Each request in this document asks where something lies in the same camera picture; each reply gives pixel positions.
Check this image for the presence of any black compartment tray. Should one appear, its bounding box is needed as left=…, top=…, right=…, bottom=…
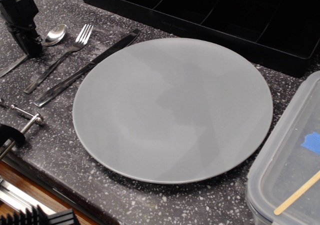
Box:
left=78, top=0, right=320, bottom=79

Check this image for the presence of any aluminium rail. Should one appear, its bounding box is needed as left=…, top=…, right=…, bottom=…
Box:
left=0, top=178, right=55, bottom=215

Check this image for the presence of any metal screw clamp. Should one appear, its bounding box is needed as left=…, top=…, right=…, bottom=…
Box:
left=0, top=97, right=44, bottom=160

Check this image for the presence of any silver metal fork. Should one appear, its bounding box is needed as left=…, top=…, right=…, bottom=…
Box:
left=23, top=24, right=94, bottom=94

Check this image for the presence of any wooden stick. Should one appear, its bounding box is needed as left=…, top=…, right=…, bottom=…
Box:
left=273, top=171, right=320, bottom=216

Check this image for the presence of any silver metal spoon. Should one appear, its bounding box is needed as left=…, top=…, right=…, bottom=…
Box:
left=0, top=24, right=68, bottom=78

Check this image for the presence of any grey round plate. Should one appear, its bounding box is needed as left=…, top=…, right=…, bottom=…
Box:
left=72, top=38, right=273, bottom=184

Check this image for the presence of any silver metal knife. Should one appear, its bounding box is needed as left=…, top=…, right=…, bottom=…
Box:
left=33, top=29, right=141, bottom=108

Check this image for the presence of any clear plastic container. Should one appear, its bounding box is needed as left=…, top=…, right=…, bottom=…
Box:
left=246, top=71, right=320, bottom=225

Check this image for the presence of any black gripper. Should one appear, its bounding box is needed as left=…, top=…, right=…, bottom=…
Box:
left=0, top=0, right=43, bottom=57

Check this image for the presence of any blue tape piece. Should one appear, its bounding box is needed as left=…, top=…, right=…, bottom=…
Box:
left=301, top=132, right=320, bottom=155

